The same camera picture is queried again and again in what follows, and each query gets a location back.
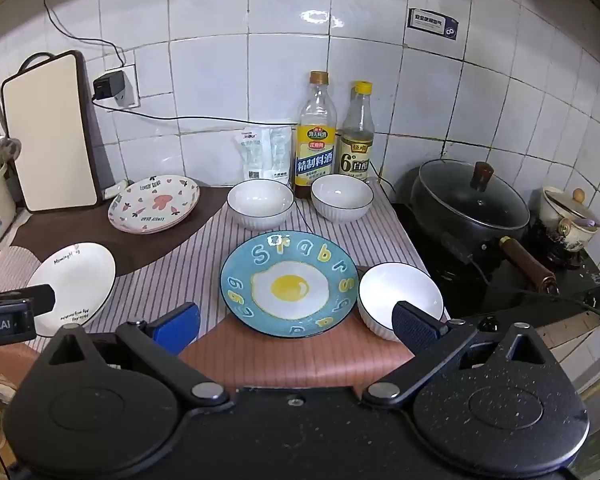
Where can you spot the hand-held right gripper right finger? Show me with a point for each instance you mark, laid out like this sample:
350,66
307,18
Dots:
414,332

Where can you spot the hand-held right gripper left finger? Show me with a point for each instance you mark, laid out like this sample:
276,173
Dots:
181,326

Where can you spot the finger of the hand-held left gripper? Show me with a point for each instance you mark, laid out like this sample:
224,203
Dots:
42,300

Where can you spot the white plate with black lettering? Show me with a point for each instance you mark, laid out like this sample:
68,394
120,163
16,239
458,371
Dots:
77,280

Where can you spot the white ribbed bowl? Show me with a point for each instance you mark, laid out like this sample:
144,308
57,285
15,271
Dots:
260,202
387,290
341,197

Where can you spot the blue fried egg plate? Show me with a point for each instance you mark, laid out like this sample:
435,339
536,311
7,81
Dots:
287,285

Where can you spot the pink heart pattern plate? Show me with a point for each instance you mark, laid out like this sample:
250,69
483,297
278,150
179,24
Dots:
155,202

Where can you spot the striped counter mat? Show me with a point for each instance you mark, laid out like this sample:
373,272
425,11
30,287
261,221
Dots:
180,265

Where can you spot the brown counter mat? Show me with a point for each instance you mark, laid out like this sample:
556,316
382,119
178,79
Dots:
80,227

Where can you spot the black stove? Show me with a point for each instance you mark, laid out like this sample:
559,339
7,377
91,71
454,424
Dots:
430,250

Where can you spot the black pot with glass lid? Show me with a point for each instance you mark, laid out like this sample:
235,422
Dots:
472,222

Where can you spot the glass lid with brown knob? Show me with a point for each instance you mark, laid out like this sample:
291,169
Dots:
460,190

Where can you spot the metal ladle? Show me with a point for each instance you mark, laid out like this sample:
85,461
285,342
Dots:
5,146

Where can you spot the white cutting board brown edge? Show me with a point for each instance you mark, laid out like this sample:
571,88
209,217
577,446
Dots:
50,135

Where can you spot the clear vinegar bottle yellow cap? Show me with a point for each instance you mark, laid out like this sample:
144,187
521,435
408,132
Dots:
356,157

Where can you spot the white powder bag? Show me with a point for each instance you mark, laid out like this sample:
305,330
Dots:
265,152

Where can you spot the cream ceramic pot with lid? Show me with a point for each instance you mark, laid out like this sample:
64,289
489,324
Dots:
567,215

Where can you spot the cooking wine bottle yellow label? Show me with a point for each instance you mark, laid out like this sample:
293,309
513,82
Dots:
315,160

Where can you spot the black power adapter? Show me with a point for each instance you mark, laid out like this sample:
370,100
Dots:
109,86

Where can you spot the white wall socket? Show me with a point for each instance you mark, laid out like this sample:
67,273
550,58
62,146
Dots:
131,87

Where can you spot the dark wall sticker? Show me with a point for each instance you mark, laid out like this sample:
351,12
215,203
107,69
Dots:
433,23

